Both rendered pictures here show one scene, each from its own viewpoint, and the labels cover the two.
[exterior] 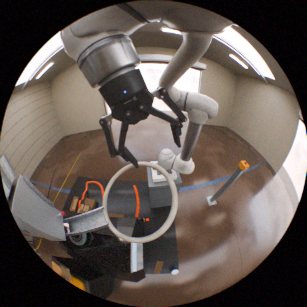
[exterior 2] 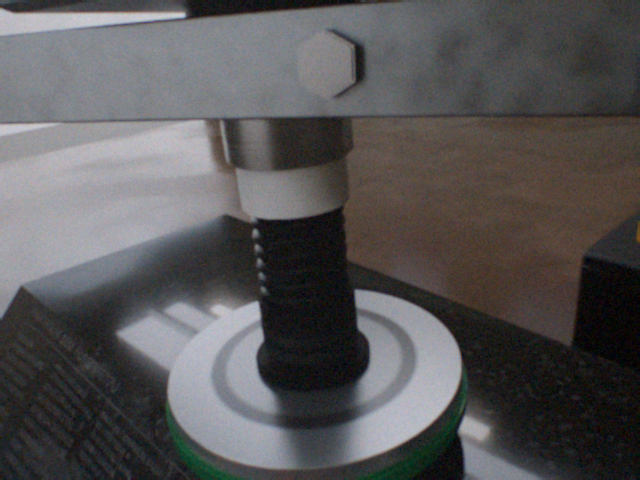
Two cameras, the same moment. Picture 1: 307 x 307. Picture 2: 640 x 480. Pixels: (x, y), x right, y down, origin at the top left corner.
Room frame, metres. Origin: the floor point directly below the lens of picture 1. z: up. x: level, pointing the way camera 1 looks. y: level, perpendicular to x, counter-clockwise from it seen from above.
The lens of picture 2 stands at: (0.04, 0.93, 1.10)
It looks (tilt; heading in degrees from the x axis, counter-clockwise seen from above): 22 degrees down; 231
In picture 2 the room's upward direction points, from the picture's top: 6 degrees counter-clockwise
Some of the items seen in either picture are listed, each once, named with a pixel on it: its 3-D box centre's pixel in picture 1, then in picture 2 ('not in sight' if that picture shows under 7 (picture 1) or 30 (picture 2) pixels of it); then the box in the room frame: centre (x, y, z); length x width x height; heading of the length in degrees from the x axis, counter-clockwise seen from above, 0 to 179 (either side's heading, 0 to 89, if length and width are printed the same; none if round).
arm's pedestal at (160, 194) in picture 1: (161, 187); not in sight; (0.71, -0.12, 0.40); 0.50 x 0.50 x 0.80; 7
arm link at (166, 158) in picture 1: (166, 158); not in sight; (0.71, -0.14, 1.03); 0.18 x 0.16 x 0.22; 63
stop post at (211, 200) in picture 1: (226, 186); not in sight; (0.53, -1.19, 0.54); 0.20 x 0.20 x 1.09; 1
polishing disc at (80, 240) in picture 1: (76, 234); (314, 362); (-0.15, 0.67, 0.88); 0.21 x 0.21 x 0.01
